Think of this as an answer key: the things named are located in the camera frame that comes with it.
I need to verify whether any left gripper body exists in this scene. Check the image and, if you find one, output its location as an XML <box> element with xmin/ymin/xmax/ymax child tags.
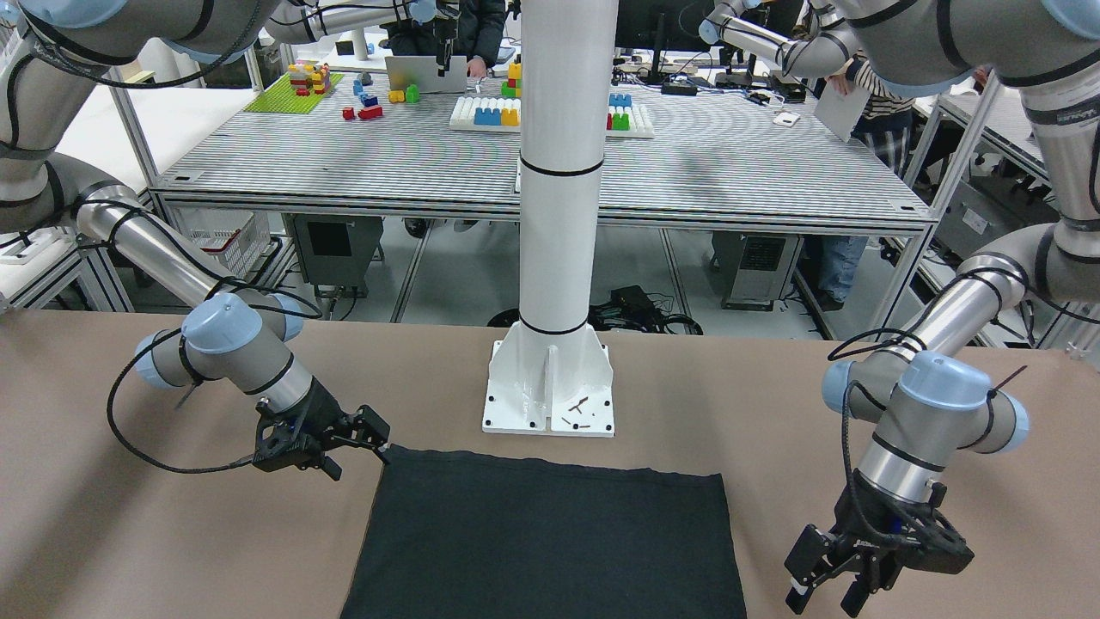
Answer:
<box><xmin>838</xmin><ymin>473</ymin><xmax>938</xmax><ymax>567</ymax></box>

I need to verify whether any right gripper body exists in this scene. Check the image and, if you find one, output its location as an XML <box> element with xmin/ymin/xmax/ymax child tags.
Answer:
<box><xmin>279</xmin><ymin>377</ymin><xmax>353</xmax><ymax>444</ymax></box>

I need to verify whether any black printed t-shirt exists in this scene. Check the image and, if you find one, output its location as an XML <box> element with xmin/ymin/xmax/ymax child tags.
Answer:
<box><xmin>341</xmin><ymin>447</ymin><xmax>747</xmax><ymax>618</ymax></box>

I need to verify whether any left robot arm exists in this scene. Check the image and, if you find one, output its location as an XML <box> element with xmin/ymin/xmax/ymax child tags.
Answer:
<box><xmin>785</xmin><ymin>1</ymin><xmax>1099</xmax><ymax>616</ymax></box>

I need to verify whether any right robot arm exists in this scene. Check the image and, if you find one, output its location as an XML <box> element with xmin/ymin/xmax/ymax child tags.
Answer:
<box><xmin>3</xmin><ymin>1</ymin><xmax>389</xmax><ymax>479</ymax></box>

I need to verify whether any white plastic basket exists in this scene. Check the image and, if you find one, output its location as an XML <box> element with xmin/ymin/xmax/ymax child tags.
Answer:
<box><xmin>182</xmin><ymin>208</ymin><xmax>271</xmax><ymax>277</ymax></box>

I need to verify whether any green lego baseplate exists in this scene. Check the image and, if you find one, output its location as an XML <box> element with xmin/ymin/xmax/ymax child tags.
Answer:
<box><xmin>242</xmin><ymin>73</ymin><xmax>345</xmax><ymax>114</ymax></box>

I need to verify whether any white block tray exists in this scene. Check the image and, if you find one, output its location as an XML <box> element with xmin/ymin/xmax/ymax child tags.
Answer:
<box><xmin>449</xmin><ymin>95</ymin><xmax>656</xmax><ymax>139</ymax></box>

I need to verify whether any striped back table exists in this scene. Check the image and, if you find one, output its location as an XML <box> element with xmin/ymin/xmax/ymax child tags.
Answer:
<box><xmin>153</xmin><ymin>82</ymin><xmax>935</xmax><ymax>236</ymax></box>

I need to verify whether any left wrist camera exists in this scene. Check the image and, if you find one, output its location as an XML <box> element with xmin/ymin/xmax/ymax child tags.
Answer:
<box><xmin>893</xmin><ymin>502</ymin><xmax>975</xmax><ymax>573</ymax></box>

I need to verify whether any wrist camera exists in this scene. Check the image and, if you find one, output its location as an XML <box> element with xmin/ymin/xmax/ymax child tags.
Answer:
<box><xmin>251</xmin><ymin>397</ymin><xmax>325</xmax><ymax>473</ymax></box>
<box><xmin>893</xmin><ymin>502</ymin><xmax>975</xmax><ymax>573</ymax></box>

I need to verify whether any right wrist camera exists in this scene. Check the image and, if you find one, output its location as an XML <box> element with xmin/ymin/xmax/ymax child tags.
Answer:
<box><xmin>251</xmin><ymin>397</ymin><xmax>325</xmax><ymax>473</ymax></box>

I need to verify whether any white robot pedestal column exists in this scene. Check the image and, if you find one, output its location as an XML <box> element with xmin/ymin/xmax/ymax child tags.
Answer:
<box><xmin>482</xmin><ymin>1</ymin><xmax>618</xmax><ymax>438</ymax></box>

